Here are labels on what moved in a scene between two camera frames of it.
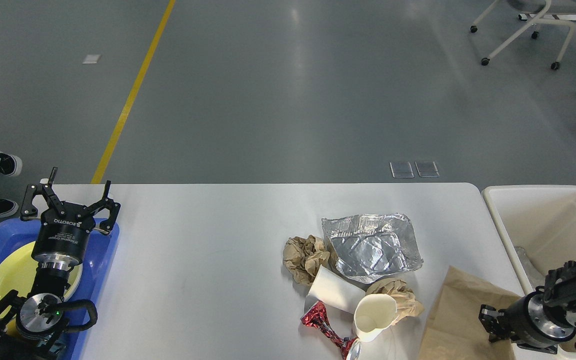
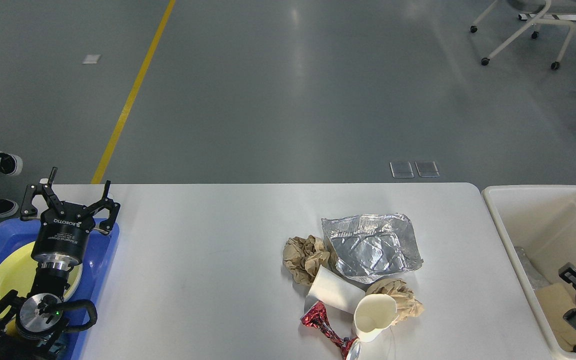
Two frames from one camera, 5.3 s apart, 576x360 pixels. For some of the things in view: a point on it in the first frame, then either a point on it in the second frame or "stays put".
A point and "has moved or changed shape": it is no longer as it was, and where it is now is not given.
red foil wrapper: x=316 y=317 stays put
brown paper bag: x=454 y=330 has moved or changed shape
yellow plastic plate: x=17 y=272 stays put
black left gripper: x=61 y=240 stays put
